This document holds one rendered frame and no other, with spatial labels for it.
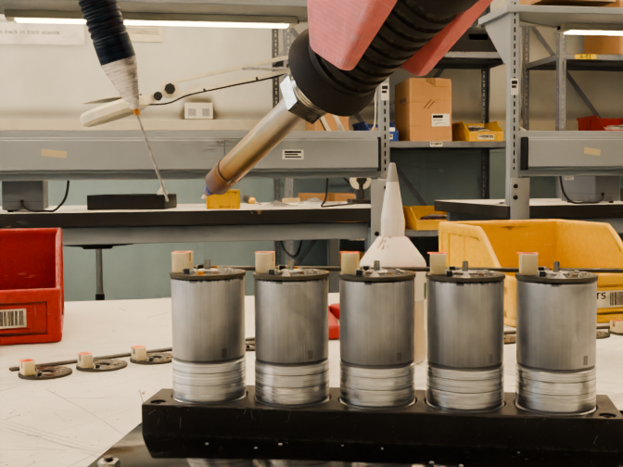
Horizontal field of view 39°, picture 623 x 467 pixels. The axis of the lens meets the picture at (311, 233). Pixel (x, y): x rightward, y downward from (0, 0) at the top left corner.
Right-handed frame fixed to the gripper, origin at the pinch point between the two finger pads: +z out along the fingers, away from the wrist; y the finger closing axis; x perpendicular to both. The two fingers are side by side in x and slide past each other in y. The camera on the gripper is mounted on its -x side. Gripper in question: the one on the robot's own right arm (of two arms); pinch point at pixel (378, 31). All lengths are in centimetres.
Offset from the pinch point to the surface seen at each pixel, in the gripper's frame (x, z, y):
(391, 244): -11.2, 13.7, -15.0
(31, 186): -203, 115, -71
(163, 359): -15.2, 22.4, -6.3
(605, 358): -3.1, 16.2, -24.2
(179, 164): -181, 96, -104
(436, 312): 0.6, 8.4, -5.3
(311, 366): -1.0, 11.2, -2.4
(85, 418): -8.4, 18.9, 1.0
